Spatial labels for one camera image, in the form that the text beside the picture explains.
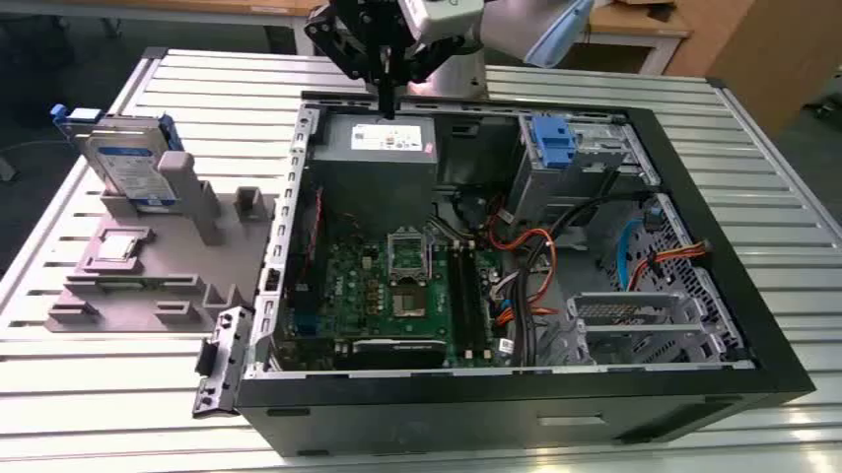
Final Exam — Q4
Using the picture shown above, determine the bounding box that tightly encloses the brown wooden cabinet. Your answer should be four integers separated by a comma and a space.
664, 0, 842, 139

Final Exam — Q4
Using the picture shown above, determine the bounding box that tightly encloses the blue drive latch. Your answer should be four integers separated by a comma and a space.
530, 116, 580, 169

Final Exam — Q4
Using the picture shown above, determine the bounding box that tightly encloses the metal disk bay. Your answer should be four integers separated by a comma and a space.
563, 290, 742, 367

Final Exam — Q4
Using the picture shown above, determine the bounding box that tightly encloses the green motherboard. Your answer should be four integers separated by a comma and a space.
275, 231, 521, 371

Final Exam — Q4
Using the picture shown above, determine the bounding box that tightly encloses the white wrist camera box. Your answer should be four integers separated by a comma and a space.
399, 0, 487, 45

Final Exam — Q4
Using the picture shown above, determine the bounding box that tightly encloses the metal socket cover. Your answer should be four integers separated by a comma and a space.
385, 226, 434, 287

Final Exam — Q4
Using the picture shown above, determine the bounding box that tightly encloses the black RAM slot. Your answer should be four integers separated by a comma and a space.
446, 239, 475, 360
463, 239, 494, 360

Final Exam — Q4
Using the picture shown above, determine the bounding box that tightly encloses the grey power supply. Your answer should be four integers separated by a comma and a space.
307, 113, 441, 242

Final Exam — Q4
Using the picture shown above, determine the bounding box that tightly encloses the blue data wire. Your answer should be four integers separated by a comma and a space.
616, 194, 665, 292

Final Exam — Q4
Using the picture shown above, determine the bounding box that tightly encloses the grey parts rack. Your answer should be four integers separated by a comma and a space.
46, 150, 282, 332

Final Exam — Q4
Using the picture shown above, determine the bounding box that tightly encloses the green RAM stick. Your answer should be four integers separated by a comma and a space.
91, 277, 166, 288

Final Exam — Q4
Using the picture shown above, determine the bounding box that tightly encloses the orange red wire bundle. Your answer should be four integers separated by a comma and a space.
486, 194, 561, 326

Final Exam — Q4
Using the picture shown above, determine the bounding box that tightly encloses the hard disk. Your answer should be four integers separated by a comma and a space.
48, 103, 183, 214

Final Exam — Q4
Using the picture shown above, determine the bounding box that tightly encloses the black graphics card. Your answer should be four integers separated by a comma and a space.
331, 337, 449, 371

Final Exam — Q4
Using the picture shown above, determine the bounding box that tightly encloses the black cable bundle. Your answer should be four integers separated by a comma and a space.
510, 189, 653, 369

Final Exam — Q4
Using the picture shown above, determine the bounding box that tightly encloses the power wire with black plug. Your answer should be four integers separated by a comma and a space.
628, 237, 716, 297

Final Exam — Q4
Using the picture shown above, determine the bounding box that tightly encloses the black PC case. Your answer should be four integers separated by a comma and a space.
234, 90, 817, 457

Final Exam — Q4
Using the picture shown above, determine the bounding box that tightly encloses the silver CPU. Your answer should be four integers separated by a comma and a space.
91, 236, 143, 262

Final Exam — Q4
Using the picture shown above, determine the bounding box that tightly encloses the grey card retainer bracket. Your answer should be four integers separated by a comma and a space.
190, 304, 257, 420

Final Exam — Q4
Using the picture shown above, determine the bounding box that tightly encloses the wooden desk with white frame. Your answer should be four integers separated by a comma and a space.
259, 0, 697, 75

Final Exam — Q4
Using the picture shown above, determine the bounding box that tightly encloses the thin red wire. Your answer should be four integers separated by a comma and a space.
294, 186, 326, 292

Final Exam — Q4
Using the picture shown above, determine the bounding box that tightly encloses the metal drive cage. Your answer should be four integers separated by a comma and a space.
510, 113, 660, 231

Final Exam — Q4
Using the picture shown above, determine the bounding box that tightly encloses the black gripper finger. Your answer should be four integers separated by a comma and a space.
389, 37, 477, 121
306, 4, 390, 119

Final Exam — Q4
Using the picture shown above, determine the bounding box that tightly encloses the CPU socket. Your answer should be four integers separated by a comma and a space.
387, 287, 441, 322

